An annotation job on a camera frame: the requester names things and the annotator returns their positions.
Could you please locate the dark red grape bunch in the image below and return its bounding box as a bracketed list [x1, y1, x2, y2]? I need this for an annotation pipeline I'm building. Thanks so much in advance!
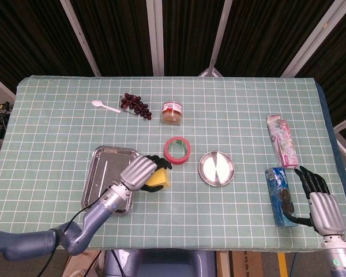
[119, 92, 153, 121]

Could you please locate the pink floral carton box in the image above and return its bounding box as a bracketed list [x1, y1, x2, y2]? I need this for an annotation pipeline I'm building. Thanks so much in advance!
[266, 114, 299, 169]

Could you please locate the clear jar of rubber bands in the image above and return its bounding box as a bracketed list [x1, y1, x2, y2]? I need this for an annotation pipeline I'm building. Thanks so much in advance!
[160, 101, 183, 127]

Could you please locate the brown cardboard box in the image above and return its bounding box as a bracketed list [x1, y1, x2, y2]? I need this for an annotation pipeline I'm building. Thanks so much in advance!
[229, 250, 280, 277]

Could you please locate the green checkered tablecloth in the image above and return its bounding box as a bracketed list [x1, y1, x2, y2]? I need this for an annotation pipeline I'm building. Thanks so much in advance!
[0, 75, 346, 252]

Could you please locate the blue cookie package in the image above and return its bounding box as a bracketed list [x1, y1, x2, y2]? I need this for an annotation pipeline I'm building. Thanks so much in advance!
[265, 167, 299, 228]

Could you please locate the round steel plate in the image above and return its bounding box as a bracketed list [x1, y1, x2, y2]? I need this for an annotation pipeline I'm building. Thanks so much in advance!
[198, 151, 236, 188]

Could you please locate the white metal frame post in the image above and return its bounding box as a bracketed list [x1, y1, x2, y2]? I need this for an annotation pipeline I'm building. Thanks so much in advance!
[145, 0, 165, 77]
[281, 0, 343, 78]
[198, 0, 234, 77]
[59, 0, 101, 77]

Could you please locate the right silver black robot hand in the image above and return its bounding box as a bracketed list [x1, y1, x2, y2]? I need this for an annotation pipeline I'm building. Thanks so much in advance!
[281, 166, 346, 235]

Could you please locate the blue grey robot torso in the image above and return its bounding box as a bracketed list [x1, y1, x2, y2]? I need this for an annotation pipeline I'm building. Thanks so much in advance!
[103, 249, 217, 277]

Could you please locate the red tape roll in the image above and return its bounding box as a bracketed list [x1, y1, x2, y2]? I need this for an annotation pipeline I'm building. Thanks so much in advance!
[164, 136, 192, 166]

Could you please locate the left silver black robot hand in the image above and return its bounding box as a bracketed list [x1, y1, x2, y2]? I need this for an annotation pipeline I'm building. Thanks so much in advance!
[114, 154, 173, 194]

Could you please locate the rectangular steel tray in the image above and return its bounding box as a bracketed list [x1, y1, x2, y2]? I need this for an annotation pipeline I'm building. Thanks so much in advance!
[80, 145, 141, 215]

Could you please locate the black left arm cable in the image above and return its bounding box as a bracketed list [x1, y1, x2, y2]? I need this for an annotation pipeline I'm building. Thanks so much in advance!
[39, 184, 118, 277]

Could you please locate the yellow foam cube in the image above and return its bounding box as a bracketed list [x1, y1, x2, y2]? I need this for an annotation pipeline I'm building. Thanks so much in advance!
[145, 168, 172, 189]

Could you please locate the white plastic spoon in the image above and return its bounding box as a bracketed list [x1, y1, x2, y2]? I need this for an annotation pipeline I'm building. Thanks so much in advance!
[91, 100, 122, 114]

